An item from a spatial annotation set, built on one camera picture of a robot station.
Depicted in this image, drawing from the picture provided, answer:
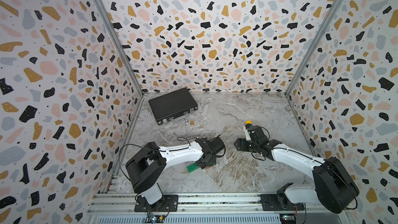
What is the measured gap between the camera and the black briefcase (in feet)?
3.42

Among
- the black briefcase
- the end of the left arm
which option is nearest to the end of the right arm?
the end of the left arm

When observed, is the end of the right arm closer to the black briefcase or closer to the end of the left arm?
the end of the left arm
